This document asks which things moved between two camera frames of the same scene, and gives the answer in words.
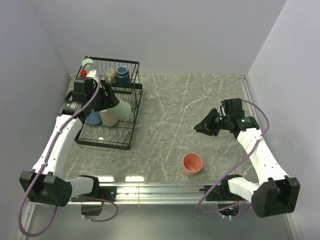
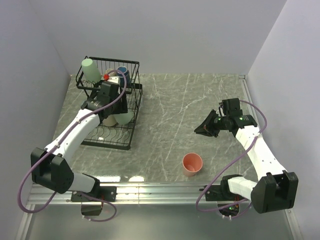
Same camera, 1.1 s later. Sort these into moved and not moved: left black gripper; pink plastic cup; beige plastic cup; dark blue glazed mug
Moved: left black gripper
Not moved: pink plastic cup; dark blue glazed mug; beige plastic cup
